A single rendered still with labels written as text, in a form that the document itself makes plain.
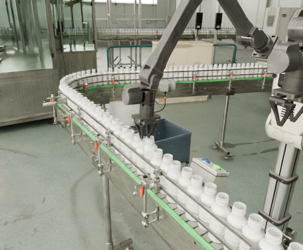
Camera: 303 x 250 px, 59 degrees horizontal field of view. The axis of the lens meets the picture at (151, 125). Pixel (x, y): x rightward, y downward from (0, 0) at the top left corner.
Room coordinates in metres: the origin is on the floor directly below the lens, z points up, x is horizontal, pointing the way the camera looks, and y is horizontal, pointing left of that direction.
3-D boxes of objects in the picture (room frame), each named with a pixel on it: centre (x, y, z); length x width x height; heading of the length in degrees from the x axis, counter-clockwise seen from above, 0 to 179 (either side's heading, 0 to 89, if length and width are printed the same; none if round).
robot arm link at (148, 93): (1.01, 0.02, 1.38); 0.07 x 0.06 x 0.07; 122
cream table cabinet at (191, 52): (5.68, -0.59, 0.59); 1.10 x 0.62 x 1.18; 105
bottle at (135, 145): (1.12, 0.06, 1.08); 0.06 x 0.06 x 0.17
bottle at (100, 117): (1.46, 0.29, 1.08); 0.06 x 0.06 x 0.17
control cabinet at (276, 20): (6.77, -3.09, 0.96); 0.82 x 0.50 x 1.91; 105
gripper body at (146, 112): (1.01, 0.02, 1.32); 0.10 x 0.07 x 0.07; 123
